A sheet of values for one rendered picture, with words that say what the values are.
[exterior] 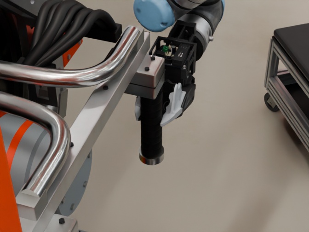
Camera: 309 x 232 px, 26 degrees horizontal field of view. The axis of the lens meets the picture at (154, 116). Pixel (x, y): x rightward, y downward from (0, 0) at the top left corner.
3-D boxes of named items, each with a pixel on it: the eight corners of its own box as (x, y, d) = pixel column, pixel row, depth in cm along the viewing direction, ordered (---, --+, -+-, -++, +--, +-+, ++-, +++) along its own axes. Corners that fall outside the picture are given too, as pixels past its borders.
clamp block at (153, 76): (112, 70, 110) (111, 44, 107) (165, 81, 108) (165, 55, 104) (101, 89, 107) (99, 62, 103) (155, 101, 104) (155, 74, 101)
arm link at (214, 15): (190, -23, 133) (189, 14, 138) (174, 6, 125) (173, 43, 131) (229, -16, 131) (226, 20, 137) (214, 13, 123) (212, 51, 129)
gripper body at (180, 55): (145, 54, 113) (167, 16, 122) (145, 93, 119) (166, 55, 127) (188, 63, 111) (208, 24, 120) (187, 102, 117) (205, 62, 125)
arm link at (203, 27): (173, 43, 130) (214, 51, 129) (166, 56, 127) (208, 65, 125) (174, 10, 125) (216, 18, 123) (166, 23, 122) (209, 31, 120)
